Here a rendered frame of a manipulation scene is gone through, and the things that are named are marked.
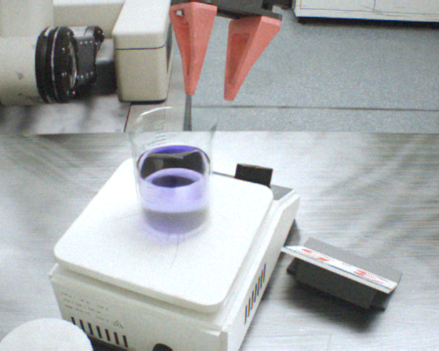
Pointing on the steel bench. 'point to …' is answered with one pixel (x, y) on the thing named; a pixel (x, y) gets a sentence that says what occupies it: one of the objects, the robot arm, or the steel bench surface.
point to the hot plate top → (100, 240)
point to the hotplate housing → (255, 271)
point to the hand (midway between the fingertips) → (211, 87)
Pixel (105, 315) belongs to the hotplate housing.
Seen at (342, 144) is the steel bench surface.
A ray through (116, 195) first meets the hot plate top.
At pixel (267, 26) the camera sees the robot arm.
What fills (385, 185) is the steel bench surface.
